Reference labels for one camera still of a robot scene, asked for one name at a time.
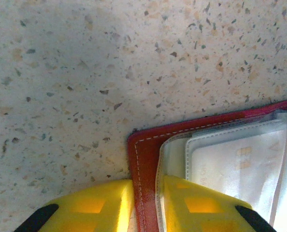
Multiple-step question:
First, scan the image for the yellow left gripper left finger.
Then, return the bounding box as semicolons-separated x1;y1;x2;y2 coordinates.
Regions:
13;179;135;232

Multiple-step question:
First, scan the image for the white VIP card with blossoms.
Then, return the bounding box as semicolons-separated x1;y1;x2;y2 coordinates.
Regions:
190;129;287;223

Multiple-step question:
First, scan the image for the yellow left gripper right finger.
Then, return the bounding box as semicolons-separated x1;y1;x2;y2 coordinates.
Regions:
162;175;276;232

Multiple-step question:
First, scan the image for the red leather card holder wallet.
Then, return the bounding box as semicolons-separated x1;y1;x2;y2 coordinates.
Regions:
127;97;287;232

